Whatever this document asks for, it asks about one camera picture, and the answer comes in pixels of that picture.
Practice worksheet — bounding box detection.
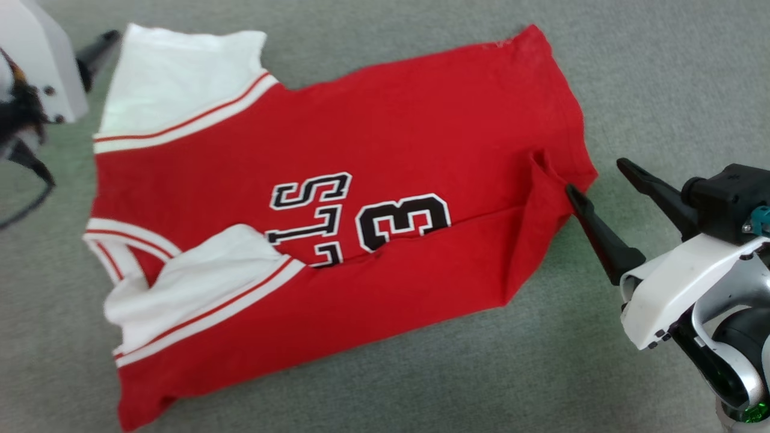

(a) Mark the red white basketball jersey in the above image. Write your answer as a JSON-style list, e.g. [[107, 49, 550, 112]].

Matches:
[[82, 23, 599, 432]]

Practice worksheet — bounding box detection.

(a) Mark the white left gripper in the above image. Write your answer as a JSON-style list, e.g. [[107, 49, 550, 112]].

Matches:
[[0, 0, 122, 125]]

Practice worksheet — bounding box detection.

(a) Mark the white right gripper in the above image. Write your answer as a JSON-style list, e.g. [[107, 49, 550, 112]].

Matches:
[[564, 157, 770, 351]]

